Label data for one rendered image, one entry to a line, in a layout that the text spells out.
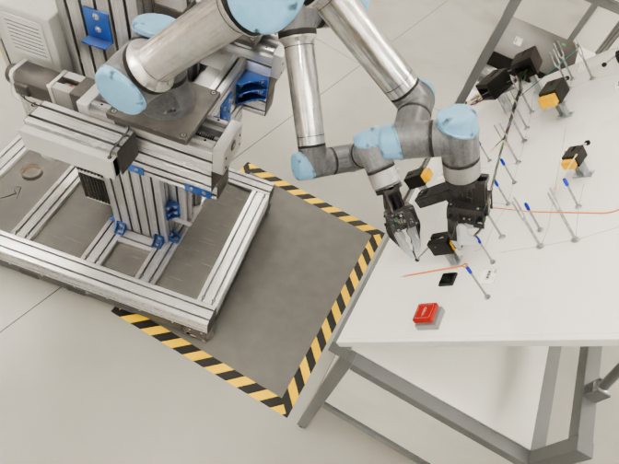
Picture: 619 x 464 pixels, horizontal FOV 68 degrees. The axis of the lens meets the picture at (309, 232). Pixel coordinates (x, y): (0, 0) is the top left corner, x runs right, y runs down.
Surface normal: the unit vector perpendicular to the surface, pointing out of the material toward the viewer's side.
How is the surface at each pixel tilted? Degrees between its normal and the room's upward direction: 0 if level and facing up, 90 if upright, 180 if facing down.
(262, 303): 0
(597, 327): 53
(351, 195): 0
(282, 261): 0
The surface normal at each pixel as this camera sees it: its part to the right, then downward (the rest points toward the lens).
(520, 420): 0.18, -0.58
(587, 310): -0.59, -0.72
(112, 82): -0.37, 0.77
